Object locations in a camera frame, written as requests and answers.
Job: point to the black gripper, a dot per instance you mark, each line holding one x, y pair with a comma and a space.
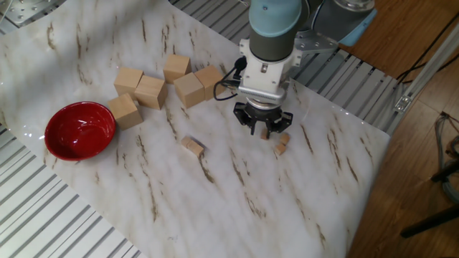
263, 113

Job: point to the small wooden cube block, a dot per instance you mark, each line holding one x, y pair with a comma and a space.
264, 135
199, 150
280, 149
285, 139
192, 145
185, 141

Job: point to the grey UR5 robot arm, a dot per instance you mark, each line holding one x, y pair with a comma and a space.
272, 36

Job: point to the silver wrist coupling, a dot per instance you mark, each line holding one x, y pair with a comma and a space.
264, 104

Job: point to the large wooden cube block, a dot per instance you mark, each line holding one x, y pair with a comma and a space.
125, 113
188, 91
175, 68
208, 80
127, 81
150, 93

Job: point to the glossy marble pattern mat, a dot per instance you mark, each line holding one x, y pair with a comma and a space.
215, 197

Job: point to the red glossy bowl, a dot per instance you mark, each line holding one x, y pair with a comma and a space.
79, 132

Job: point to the black stand legs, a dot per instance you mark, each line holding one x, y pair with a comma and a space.
430, 222

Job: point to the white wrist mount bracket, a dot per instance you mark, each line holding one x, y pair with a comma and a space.
265, 80

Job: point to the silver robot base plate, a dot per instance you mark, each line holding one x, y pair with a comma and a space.
315, 43

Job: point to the aluminium frame post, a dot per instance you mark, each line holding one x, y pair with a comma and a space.
423, 71

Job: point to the silver perforated mount plate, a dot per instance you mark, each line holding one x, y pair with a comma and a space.
21, 10

